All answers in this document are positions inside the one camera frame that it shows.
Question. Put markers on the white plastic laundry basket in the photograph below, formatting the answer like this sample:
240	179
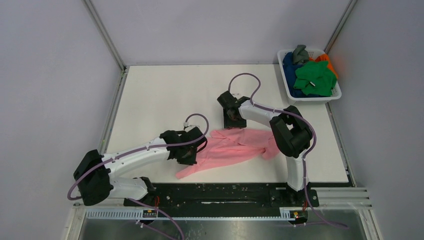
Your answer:
336	92

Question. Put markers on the blue t shirt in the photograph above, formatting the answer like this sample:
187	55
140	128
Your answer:
290	74

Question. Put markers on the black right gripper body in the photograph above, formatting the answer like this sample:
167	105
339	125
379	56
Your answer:
233	115

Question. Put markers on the orange t shirt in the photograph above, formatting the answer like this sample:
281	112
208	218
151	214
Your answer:
325	58

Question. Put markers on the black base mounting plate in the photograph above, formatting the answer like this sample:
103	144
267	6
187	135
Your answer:
228	195

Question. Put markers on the pink t shirt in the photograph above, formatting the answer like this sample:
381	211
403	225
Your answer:
226	147

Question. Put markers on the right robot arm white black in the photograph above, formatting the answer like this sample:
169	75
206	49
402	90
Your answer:
291	133

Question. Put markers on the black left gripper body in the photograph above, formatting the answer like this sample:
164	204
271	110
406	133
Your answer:
191	154

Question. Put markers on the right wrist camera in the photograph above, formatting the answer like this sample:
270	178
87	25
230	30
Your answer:
228	101

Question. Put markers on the white slotted cable duct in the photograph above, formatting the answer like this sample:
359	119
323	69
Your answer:
208	213

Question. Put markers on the green t shirt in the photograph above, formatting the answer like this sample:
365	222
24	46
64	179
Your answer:
315	78

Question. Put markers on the grey t shirt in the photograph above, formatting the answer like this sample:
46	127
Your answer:
300	55

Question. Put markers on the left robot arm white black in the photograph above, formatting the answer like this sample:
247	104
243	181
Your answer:
101	176

